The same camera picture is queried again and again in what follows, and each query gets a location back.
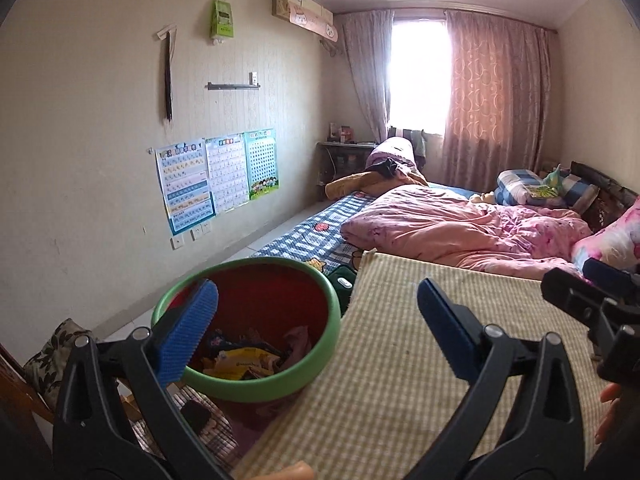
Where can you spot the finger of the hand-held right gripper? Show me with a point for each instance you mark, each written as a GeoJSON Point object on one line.
{"type": "Point", "coordinates": [575, 292]}
{"type": "Point", "coordinates": [607, 272]}

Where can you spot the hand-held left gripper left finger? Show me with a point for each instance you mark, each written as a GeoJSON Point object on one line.
{"type": "Point", "coordinates": [187, 330]}

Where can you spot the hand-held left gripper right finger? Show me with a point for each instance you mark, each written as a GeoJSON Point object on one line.
{"type": "Point", "coordinates": [450, 332]}

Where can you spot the dark blue snack wrapper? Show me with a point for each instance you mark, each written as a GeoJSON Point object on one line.
{"type": "Point", "coordinates": [225, 342]}

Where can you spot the large yellow snack wrapper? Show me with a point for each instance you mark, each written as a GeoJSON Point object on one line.
{"type": "Point", "coordinates": [240, 360]}

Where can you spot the red bin with green rim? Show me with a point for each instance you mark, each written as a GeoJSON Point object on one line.
{"type": "Point", "coordinates": [280, 290]}

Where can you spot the person's right hand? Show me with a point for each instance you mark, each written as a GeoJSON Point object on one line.
{"type": "Point", "coordinates": [614, 405]}

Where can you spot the person's left hand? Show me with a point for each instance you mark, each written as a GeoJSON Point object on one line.
{"type": "Point", "coordinates": [292, 472]}

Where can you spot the pink floral pillow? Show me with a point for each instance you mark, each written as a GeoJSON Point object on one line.
{"type": "Point", "coordinates": [615, 240]}

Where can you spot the yellow checked mat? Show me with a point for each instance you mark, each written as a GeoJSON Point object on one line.
{"type": "Point", "coordinates": [400, 360]}

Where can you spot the dark headboard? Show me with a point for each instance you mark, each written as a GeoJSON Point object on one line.
{"type": "Point", "coordinates": [605, 195]}

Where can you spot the small black box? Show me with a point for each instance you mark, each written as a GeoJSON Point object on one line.
{"type": "Point", "coordinates": [195, 417]}

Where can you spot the light wooden stool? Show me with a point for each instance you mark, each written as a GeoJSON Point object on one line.
{"type": "Point", "coordinates": [132, 406]}

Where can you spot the pink quilt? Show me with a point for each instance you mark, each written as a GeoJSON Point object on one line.
{"type": "Point", "coordinates": [450, 230]}

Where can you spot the yellow green picture book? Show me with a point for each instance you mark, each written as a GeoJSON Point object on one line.
{"type": "Point", "coordinates": [540, 192]}

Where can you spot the green plush toy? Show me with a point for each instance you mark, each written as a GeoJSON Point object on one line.
{"type": "Point", "coordinates": [555, 176]}

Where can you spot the striped woven cloth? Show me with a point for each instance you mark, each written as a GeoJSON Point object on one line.
{"type": "Point", "coordinates": [220, 440]}

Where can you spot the dark green white object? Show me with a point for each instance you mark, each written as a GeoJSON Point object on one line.
{"type": "Point", "coordinates": [342, 285]}

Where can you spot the blue white checked pillow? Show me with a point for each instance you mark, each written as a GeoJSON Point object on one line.
{"type": "Point", "coordinates": [515, 182]}

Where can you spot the beige soft toy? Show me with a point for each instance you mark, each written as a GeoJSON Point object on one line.
{"type": "Point", "coordinates": [482, 198]}

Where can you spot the wooden chair with cushion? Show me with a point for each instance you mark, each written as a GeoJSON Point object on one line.
{"type": "Point", "coordinates": [55, 355]}

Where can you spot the blue checked bedsheet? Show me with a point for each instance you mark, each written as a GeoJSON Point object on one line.
{"type": "Point", "coordinates": [305, 240]}

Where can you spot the dark garment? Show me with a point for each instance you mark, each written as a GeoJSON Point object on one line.
{"type": "Point", "coordinates": [389, 167]}

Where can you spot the brown blanket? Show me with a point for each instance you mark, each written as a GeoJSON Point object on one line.
{"type": "Point", "coordinates": [350, 182]}

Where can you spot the dark striped hanging clothes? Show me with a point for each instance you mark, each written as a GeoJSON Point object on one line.
{"type": "Point", "coordinates": [419, 145]}

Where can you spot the folded purple quilt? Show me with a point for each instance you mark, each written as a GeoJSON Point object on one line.
{"type": "Point", "coordinates": [395, 150]}

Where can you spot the pink patterned curtain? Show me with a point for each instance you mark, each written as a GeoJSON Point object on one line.
{"type": "Point", "coordinates": [495, 105]}

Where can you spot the dark side table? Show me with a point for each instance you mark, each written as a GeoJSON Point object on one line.
{"type": "Point", "coordinates": [345, 160]}

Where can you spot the small red white box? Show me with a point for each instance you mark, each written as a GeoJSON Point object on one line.
{"type": "Point", "coordinates": [347, 135]}

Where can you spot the window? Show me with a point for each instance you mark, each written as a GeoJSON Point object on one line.
{"type": "Point", "coordinates": [417, 75]}

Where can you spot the sheer purple curtain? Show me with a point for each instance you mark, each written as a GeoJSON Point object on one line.
{"type": "Point", "coordinates": [362, 70]}

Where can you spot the green hanging tissue box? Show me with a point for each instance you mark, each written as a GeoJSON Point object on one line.
{"type": "Point", "coordinates": [222, 17]}

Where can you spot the air conditioner with cover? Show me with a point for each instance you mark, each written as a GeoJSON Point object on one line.
{"type": "Point", "coordinates": [305, 12]}

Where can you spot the blue chart wall poster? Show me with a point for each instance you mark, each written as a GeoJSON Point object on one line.
{"type": "Point", "coordinates": [185, 185]}

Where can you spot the white chart wall poster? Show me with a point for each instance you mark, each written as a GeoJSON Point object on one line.
{"type": "Point", "coordinates": [227, 172]}

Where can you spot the green chart wall poster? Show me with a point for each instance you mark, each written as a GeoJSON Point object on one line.
{"type": "Point", "coordinates": [261, 162]}

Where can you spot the grey wall rail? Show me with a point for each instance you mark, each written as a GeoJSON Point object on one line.
{"type": "Point", "coordinates": [232, 85]}

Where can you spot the dark hanging wall strip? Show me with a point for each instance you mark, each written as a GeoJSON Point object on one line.
{"type": "Point", "coordinates": [167, 75]}

